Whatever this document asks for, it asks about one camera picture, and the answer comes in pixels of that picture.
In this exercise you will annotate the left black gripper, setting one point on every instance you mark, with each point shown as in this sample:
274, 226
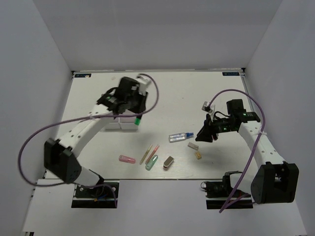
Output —
141, 106

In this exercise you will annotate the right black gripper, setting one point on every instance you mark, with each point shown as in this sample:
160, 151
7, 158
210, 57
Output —
208, 130

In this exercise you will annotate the green black highlighter marker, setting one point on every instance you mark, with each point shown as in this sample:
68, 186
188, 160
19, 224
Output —
137, 120

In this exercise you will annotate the clear blue spray bottle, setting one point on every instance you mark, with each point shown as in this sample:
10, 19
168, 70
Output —
180, 137

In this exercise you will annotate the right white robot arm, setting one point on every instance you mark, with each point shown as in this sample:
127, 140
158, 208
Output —
276, 180

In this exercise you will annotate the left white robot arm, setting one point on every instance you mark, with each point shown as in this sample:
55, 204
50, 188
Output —
60, 155

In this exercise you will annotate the white dirty eraser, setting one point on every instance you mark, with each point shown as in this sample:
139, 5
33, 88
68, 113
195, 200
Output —
193, 146

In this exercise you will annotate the small yellow eraser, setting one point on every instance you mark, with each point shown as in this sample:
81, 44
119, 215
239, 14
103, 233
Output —
198, 155

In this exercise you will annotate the right white compartment organizer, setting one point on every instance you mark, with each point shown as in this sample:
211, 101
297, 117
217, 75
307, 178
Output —
128, 123

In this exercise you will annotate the white compartment organizer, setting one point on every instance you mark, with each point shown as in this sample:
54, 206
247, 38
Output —
128, 123
113, 125

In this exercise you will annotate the left white compartment organizer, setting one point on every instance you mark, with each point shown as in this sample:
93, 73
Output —
113, 125

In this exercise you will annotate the yellow highlighter pen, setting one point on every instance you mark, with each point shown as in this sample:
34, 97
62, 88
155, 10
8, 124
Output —
145, 154

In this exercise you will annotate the brown white stamp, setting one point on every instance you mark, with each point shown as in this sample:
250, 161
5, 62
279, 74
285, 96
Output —
168, 162

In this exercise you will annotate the orange highlighter pen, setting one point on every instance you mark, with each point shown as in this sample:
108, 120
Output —
152, 154

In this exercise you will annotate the pink correction tape dispenser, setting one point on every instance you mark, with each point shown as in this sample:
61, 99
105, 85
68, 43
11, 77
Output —
127, 159

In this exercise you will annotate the right blue table label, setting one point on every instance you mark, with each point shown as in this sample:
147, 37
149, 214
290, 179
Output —
230, 73

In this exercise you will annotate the blue table label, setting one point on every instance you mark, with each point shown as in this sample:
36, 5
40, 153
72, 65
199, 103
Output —
83, 75
230, 73

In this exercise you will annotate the green correction tape dispenser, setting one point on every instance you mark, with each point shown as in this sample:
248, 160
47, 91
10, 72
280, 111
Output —
151, 163

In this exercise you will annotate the left blue table label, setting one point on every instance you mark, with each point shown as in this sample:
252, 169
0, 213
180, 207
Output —
83, 75

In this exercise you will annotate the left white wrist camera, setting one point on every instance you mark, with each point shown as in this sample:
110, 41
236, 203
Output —
144, 81

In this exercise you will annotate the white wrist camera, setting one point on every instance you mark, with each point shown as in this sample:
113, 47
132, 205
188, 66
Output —
144, 81
210, 109

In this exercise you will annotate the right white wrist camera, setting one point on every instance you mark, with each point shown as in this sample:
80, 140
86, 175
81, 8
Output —
210, 109

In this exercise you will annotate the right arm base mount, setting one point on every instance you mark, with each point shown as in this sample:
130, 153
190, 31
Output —
217, 193

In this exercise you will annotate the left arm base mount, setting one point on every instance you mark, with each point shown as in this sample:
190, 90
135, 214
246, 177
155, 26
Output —
104, 197

